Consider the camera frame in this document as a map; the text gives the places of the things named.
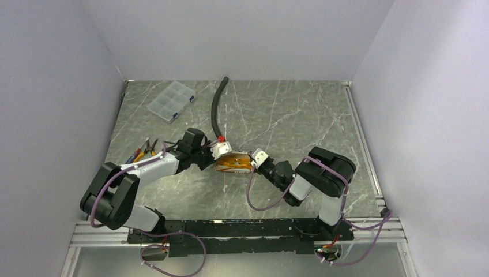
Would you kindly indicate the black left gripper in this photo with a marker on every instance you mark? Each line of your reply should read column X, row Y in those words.
column 211, row 160

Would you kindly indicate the orange transparent safety glasses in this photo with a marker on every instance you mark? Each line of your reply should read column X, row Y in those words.
column 233, row 161

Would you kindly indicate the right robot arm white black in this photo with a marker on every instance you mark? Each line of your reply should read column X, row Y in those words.
column 330, row 173

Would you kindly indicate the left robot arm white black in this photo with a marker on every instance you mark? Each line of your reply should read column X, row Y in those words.
column 109, row 200

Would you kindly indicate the clear plastic compartment box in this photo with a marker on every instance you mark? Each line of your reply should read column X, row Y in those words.
column 171, row 101

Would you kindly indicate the blue red screwdriver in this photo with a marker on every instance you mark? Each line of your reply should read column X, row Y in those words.
column 133, row 156

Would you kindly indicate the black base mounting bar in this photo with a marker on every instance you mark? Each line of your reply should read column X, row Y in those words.
column 235, row 236

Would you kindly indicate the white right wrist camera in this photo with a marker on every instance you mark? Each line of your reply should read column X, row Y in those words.
column 258, row 157

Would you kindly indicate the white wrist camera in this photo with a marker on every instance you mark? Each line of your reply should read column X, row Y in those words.
column 258, row 157
column 221, row 147

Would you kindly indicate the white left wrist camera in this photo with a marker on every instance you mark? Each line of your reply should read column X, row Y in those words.
column 221, row 147

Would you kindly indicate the yellow handled pliers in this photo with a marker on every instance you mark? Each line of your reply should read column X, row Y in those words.
column 149, row 148

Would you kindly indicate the aluminium frame rail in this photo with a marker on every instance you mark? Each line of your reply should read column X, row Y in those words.
column 85, row 236

